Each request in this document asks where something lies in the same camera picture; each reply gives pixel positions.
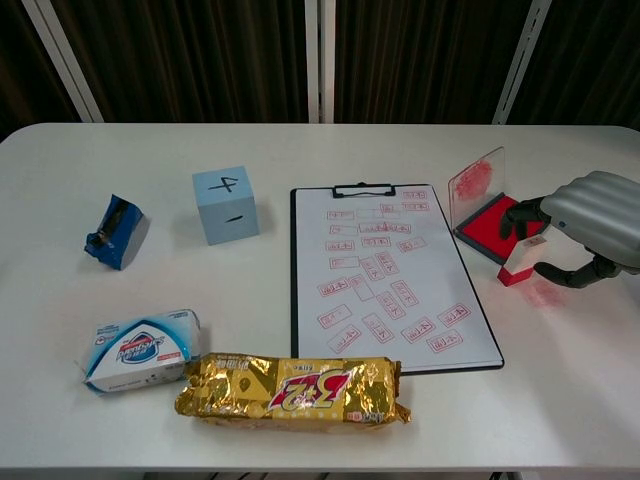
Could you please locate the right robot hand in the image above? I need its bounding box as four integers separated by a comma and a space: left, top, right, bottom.
499, 170, 640, 290

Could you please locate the white stamp with red base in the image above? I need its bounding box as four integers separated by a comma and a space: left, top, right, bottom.
497, 235, 549, 287

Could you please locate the red ink pad clear lid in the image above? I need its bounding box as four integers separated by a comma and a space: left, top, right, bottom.
447, 146, 551, 266

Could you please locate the black clipboard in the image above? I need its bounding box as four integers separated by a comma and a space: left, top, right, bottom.
289, 183, 505, 375

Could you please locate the gold biscuit packet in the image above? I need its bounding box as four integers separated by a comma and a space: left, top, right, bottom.
173, 352, 412, 435

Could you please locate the light blue cube marked 4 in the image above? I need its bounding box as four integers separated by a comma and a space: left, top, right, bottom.
192, 165, 260, 246

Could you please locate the dark pleated curtain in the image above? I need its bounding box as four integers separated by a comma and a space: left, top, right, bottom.
0, 0, 640, 141

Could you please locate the white blue soap box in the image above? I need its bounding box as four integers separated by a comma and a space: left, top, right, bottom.
82, 308, 204, 399

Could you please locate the white slotted frame post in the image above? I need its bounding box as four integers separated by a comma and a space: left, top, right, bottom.
492, 0, 552, 126

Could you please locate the white double frame post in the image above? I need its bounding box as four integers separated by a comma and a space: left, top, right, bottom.
304, 0, 337, 124

